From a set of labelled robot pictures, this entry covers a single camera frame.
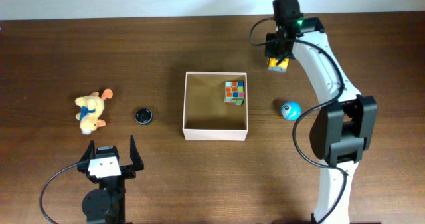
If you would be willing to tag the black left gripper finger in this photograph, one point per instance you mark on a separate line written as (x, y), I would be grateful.
(135, 157)
(89, 153)

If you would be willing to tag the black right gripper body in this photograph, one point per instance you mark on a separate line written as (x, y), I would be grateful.
(271, 48)

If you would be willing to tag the yellow grey toy truck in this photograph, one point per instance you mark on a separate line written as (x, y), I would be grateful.
(273, 67)

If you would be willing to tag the colourful puzzle cube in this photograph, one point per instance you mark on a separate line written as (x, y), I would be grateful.
(234, 92)

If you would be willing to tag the beige cardboard box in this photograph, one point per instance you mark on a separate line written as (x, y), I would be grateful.
(205, 115)

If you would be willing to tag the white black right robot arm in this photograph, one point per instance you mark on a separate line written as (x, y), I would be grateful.
(345, 119)

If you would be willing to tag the black round lid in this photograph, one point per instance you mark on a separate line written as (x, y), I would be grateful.
(144, 116)

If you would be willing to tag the yellow plush duck toy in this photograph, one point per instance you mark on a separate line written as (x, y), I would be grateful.
(91, 108)

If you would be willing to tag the blue ball toy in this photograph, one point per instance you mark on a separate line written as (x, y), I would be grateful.
(291, 111)

